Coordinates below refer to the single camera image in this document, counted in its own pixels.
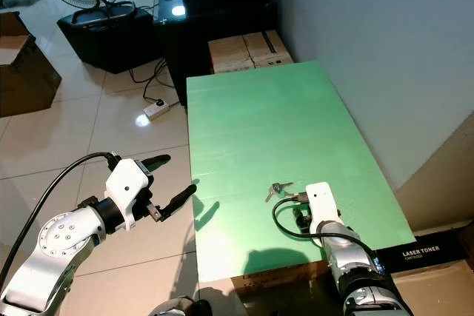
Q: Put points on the small closed cardboard box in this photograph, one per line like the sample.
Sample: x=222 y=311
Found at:
x=226 y=53
x=268 y=46

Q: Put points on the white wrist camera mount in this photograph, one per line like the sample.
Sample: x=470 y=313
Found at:
x=323 y=205
x=127 y=183

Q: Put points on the large open cardboard box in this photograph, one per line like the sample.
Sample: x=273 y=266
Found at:
x=29 y=79

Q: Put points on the bunch of metal keys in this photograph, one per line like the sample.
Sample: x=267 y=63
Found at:
x=277 y=189

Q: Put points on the white power strip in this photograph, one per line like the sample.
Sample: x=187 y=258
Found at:
x=156 y=109

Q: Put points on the cardboard box under table board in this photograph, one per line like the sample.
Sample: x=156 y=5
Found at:
x=274 y=280

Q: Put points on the green table board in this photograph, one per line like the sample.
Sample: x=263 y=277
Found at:
x=289 y=131

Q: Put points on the black laser toner box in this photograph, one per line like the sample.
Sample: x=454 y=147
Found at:
x=422 y=253

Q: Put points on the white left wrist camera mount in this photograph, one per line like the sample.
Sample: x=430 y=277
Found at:
x=127 y=183

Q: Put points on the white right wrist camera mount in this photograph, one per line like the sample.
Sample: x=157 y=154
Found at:
x=323 y=205

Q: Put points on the black cabinet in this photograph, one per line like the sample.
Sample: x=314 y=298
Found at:
x=215 y=20

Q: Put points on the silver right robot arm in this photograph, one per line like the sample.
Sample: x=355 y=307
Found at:
x=355 y=268

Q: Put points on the black speaker box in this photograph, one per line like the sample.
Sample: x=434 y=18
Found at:
x=107 y=38

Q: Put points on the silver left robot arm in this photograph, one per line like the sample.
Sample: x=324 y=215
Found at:
x=55 y=246

